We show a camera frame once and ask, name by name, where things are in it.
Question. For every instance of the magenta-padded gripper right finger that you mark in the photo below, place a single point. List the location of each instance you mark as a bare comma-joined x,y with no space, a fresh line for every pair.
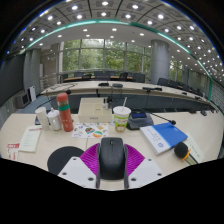
136,160

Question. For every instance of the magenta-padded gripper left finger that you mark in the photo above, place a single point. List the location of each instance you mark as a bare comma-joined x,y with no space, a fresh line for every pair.
87,159

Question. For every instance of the black computer mouse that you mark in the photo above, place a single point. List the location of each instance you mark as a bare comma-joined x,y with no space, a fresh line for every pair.
112,159

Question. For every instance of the black mouse pad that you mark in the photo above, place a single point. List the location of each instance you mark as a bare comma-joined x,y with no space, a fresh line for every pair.
61,158

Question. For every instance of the colourful sticker sheet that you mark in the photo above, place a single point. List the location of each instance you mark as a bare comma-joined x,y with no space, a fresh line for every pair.
90,130

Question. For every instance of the black conference microphone unit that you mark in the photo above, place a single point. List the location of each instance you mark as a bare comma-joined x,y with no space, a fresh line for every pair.
138,120

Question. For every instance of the blue and white book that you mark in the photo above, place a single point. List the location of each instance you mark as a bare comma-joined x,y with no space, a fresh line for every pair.
168,135

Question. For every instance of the green printed paper cup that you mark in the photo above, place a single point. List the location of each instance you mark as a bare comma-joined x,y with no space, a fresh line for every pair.
121,120

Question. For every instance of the black foam handheld microphone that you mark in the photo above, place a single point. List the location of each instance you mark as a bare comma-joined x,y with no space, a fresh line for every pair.
181,150

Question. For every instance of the beige cardboard box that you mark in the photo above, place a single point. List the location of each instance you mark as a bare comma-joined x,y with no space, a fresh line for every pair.
93,113

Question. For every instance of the red thermos bottle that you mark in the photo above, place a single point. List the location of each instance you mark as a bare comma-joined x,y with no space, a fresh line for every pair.
66,116

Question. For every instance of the white lidded mug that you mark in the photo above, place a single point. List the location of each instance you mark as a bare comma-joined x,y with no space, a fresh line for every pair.
55,120

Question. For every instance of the white leaflet with red heading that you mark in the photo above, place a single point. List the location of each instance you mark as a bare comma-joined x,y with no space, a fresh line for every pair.
30,138

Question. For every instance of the white paper cup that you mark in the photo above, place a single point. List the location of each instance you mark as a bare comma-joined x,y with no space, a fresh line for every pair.
42,118

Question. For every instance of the white booklet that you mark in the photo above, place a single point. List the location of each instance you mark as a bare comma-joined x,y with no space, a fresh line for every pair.
197,146

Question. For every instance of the red and white brochure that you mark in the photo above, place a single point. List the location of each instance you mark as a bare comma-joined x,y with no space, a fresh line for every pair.
13,151

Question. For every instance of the group of dark chairs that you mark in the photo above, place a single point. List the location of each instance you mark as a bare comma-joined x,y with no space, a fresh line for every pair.
138,77

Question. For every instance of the white floor appliance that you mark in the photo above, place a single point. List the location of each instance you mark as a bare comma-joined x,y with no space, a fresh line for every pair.
32,94

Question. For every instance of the grey monitor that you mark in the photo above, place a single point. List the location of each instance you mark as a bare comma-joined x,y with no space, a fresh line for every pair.
22,100

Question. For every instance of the group of ceiling lights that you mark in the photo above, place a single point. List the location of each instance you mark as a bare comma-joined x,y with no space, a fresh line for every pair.
105,3

